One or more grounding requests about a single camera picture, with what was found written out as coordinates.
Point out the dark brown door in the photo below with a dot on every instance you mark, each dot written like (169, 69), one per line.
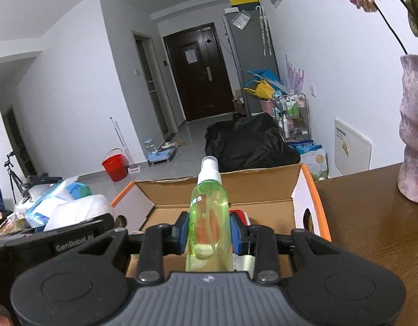
(198, 85)

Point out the yellow bag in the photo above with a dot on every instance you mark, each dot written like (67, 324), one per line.
(261, 90)

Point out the clear plastic bag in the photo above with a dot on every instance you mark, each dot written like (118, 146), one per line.
(241, 20)

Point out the cardboard box on floor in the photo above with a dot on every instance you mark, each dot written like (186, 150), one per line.
(239, 103)

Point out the purple decorative plant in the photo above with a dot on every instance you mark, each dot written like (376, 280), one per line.
(295, 76)

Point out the grey refrigerator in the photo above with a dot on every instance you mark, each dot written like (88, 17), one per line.
(253, 61)

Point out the red cardboard box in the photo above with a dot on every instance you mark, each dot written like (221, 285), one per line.
(256, 183)

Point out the blue tissue pack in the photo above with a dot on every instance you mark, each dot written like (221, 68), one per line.
(73, 190)

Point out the green spray bottle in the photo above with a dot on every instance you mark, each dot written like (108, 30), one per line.
(209, 207)

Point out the pink bucket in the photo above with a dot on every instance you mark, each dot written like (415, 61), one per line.
(267, 107)

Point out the grey tape roll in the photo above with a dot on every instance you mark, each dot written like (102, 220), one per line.
(244, 264)

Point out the black bag on floor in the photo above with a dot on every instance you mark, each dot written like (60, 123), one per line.
(249, 142)

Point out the white mop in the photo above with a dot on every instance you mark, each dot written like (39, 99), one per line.
(134, 169)

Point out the pink textured vase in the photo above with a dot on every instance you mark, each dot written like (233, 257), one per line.
(412, 129)

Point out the white folded umbrella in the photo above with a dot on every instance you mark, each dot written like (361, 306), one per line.
(265, 29)

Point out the red and white lint brush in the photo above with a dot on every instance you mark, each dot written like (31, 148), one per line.
(238, 215)

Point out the blue bag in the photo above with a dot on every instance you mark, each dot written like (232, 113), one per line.
(268, 75)

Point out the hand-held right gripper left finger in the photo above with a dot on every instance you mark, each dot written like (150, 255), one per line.
(181, 234)

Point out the white pet food bag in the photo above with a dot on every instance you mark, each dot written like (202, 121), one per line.
(314, 161)

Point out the blue pet feeder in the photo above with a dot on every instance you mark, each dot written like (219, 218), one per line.
(158, 154)

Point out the black tripod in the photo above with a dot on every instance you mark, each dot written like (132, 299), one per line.
(12, 173)

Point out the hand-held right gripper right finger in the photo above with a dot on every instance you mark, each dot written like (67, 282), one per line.
(237, 234)

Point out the yellow box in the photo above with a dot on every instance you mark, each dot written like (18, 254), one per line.
(244, 0)

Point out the clear plastic food container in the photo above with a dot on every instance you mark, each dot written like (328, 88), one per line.
(12, 224)

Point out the metal trolley with bottles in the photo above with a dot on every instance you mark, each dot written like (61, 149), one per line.
(293, 115)

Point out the red bucket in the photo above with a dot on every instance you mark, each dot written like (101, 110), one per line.
(115, 168)

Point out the white wall socket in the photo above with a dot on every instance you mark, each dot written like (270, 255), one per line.
(312, 90)

